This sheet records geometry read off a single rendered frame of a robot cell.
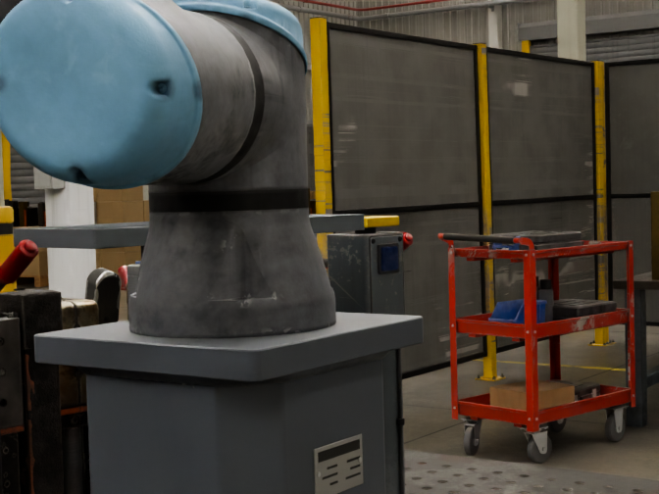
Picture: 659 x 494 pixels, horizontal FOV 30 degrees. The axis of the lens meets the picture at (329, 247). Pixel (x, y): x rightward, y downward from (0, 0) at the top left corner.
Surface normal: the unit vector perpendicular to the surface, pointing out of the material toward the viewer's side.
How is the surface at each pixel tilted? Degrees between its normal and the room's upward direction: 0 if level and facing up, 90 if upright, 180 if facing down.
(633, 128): 90
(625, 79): 90
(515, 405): 90
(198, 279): 72
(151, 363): 90
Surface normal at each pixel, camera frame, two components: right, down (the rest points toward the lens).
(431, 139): 0.82, 0.00
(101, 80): -0.28, 0.16
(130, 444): -0.58, 0.06
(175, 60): 0.88, -0.23
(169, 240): -0.59, -0.25
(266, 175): 0.49, 0.04
